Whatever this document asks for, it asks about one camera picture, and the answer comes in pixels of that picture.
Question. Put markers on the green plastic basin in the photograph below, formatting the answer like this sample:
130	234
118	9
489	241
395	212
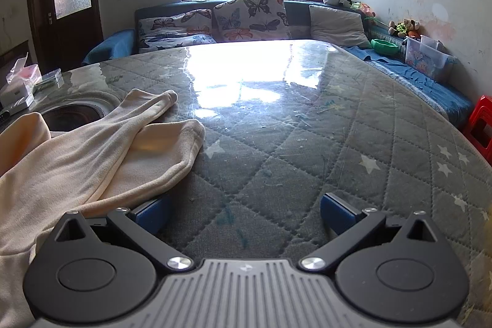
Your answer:
384	47

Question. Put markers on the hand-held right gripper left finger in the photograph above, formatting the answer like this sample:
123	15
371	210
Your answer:
153	214

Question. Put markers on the pink green plush toy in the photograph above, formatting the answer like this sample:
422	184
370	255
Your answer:
365	10

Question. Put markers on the white box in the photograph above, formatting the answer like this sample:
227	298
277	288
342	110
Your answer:
15	97

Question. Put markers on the red plastic stool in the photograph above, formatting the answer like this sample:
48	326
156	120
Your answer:
480	120

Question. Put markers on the clear pink tissue box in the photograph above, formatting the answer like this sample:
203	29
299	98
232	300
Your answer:
23	74

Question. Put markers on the grey pillow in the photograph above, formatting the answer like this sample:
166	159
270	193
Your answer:
336	26

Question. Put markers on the brown plush toy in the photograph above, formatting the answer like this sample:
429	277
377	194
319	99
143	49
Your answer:
403	28

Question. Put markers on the dark wooden door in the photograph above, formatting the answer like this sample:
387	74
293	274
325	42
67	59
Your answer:
38	5

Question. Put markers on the cream pants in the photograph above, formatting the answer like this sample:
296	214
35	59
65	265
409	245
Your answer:
96	159

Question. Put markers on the small clear plastic box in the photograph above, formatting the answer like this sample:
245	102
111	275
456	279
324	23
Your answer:
49	79

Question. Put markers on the butterfly print pillow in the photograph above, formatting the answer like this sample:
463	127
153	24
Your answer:
250	16
173	30

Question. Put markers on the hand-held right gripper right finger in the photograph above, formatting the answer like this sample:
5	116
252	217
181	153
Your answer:
336	211

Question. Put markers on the blue sofa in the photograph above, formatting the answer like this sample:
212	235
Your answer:
422	80

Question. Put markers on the clear plastic storage box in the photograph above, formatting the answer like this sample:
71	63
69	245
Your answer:
426	61

